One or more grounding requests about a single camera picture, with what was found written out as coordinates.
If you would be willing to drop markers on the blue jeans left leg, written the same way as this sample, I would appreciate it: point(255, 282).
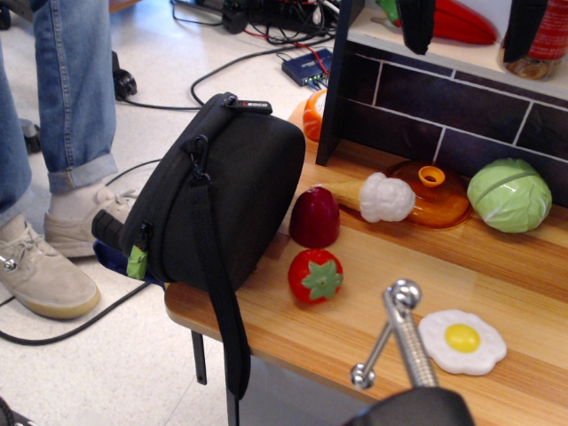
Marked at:
point(16, 174)

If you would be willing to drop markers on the dark tiled toy shelf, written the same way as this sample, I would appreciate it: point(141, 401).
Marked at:
point(453, 105)

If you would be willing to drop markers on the blue network switch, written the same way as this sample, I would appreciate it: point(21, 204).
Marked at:
point(309, 68)

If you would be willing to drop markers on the green tape zipper pull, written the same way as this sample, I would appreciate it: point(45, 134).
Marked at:
point(137, 263)

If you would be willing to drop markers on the orange toy salmon sushi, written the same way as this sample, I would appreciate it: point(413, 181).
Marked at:
point(308, 115)

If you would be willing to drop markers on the blue jeans leg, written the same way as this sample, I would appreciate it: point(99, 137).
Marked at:
point(16, 174)
point(75, 91)

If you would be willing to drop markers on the black clamp body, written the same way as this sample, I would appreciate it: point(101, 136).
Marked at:
point(418, 406)

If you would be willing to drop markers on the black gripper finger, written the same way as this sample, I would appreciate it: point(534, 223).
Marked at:
point(525, 18)
point(417, 22)

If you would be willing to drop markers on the beige sneaker far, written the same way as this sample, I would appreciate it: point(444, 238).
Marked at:
point(67, 223)

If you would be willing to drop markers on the toy ice cream cone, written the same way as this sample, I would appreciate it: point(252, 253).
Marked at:
point(377, 198)

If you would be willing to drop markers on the black caster wheel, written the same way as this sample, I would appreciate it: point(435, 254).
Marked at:
point(124, 83)

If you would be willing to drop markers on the blue jeans right leg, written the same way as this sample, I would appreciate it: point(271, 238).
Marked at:
point(75, 91)

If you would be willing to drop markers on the beige sneaker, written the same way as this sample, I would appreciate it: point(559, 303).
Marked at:
point(67, 223)
point(42, 279)

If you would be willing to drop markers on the green toy cabbage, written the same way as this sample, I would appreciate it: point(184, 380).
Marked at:
point(510, 196)

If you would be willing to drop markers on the red toy strawberry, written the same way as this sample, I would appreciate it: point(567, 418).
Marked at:
point(314, 276)

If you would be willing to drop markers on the orange glass pot lid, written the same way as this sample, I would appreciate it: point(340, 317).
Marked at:
point(441, 200)

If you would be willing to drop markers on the toy fried egg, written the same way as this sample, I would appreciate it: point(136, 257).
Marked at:
point(461, 343)

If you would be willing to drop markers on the metal clamp screw handle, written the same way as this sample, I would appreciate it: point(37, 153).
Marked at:
point(399, 300)

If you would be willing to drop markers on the dark red toy onion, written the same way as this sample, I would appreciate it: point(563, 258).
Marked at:
point(315, 219)

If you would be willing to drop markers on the red toy chili pepper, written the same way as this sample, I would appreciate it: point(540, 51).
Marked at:
point(451, 21)

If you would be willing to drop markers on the black zipper bag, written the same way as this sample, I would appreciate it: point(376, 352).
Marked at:
point(250, 163)

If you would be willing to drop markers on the blue clamp with black grip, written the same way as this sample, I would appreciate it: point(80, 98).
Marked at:
point(106, 230)

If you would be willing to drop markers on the red labelled plastic jar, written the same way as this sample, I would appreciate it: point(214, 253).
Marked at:
point(548, 48)

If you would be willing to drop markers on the beige sneaker near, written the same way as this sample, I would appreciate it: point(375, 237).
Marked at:
point(42, 279)

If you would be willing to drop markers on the black table leg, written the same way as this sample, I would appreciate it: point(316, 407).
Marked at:
point(199, 358)

